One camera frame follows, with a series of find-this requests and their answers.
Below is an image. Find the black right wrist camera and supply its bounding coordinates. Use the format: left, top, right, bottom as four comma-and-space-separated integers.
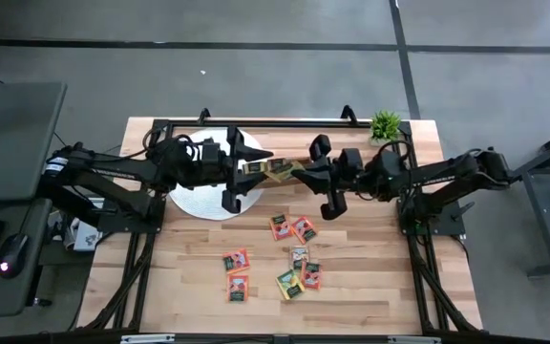
339, 146, 366, 181

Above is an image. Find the white patterned cardboard box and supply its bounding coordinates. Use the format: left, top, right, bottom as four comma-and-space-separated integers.
63, 217, 103, 253

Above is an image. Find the black metal cart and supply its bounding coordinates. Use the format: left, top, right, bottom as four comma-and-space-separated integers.
496, 121, 550, 279

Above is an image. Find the black computer mouse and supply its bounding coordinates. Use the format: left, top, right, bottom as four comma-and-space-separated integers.
0, 232, 30, 280

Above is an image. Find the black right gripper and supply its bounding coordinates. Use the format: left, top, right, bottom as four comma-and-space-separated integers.
292, 134, 366, 222

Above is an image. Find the green plant in white pot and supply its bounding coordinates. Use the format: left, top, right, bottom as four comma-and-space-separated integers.
369, 110, 403, 146

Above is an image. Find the white round woven placemat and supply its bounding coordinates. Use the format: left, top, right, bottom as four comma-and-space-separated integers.
167, 127, 266, 222

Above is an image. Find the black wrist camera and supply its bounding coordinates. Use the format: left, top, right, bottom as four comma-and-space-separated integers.
339, 146, 366, 181
200, 137, 222, 163

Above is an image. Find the wooden three-compartment box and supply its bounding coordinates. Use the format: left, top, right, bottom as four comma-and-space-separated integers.
241, 157, 314, 190

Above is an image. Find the red peach tea bag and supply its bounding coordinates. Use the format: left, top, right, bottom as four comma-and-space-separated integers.
269, 213, 294, 242
301, 260, 324, 291
222, 247, 251, 275
226, 274, 250, 303
291, 215, 319, 245

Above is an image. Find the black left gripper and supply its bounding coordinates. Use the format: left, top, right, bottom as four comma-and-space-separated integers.
192, 125, 275, 215

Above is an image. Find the grey desk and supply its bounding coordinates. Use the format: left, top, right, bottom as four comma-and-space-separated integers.
0, 81, 68, 319

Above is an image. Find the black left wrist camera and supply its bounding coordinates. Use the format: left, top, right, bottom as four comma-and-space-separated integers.
200, 137, 222, 163

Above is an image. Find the silver edge bracket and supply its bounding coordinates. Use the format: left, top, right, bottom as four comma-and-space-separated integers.
120, 333, 177, 344
388, 335, 442, 344

